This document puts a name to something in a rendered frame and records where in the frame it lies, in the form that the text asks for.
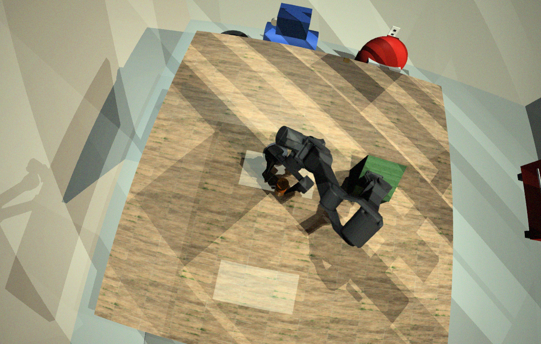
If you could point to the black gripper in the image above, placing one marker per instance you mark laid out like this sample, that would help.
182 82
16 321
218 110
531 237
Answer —
273 154

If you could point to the orange cylinder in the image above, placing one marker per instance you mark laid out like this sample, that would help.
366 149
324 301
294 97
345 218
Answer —
282 185

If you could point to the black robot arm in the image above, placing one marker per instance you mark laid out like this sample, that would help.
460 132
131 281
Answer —
367 221

